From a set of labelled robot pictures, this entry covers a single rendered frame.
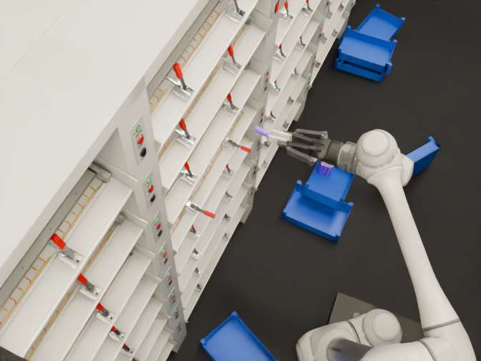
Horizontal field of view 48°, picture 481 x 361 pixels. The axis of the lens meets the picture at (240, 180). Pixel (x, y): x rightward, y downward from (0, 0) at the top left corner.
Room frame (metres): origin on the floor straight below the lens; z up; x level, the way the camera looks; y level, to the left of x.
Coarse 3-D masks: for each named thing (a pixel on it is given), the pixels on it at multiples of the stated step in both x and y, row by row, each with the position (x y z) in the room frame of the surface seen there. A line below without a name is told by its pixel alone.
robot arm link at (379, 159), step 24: (360, 144) 0.80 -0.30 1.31; (384, 144) 0.79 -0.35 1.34; (360, 168) 0.78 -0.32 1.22; (384, 168) 0.75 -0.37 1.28; (384, 192) 0.71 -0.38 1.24; (408, 216) 0.66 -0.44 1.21; (408, 240) 0.61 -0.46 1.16; (408, 264) 0.57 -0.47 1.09; (432, 288) 0.51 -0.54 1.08; (432, 312) 0.45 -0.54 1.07
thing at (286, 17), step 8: (288, 0) 1.49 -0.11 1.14; (296, 0) 1.51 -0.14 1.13; (304, 0) 1.52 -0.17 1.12; (288, 8) 1.46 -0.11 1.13; (296, 8) 1.47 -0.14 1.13; (280, 16) 1.41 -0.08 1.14; (288, 16) 1.41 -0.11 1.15; (280, 24) 1.38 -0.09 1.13; (288, 24) 1.39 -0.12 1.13; (280, 32) 1.35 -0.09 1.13; (280, 40) 1.32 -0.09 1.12
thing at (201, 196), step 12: (252, 108) 1.17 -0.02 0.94; (240, 120) 1.11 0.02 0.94; (228, 132) 1.05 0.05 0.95; (240, 132) 1.06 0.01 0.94; (216, 156) 0.95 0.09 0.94; (228, 156) 0.96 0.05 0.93; (216, 168) 0.91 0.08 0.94; (204, 180) 0.86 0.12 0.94; (216, 180) 0.87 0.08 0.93; (204, 192) 0.82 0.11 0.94; (180, 216) 0.72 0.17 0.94; (192, 216) 0.73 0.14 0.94; (180, 228) 0.69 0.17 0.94; (180, 240) 0.65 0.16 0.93
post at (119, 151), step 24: (48, 48) 0.64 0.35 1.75; (72, 48) 0.64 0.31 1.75; (48, 72) 0.58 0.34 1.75; (72, 72) 0.59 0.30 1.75; (96, 72) 0.59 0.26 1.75; (120, 72) 0.60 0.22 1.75; (96, 96) 0.54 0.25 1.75; (144, 96) 0.59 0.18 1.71; (120, 120) 0.52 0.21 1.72; (144, 120) 0.58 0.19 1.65; (120, 144) 0.51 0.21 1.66; (120, 168) 0.52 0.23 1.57; (144, 168) 0.55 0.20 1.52; (144, 216) 0.52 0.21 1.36; (144, 240) 0.51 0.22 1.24; (168, 240) 0.59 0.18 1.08; (168, 264) 0.57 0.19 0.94; (168, 312) 0.52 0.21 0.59
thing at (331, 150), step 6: (318, 144) 0.94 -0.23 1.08; (330, 144) 0.92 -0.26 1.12; (336, 144) 0.92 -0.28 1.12; (342, 144) 0.93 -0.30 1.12; (312, 150) 0.92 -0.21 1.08; (324, 150) 0.92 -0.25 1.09; (330, 150) 0.90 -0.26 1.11; (336, 150) 0.90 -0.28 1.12; (318, 156) 0.90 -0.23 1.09; (324, 156) 0.90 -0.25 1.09; (330, 156) 0.89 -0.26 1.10; (336, 156) 0.89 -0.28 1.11; (330, 162) 0.88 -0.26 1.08; (336, 162) 0.88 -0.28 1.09
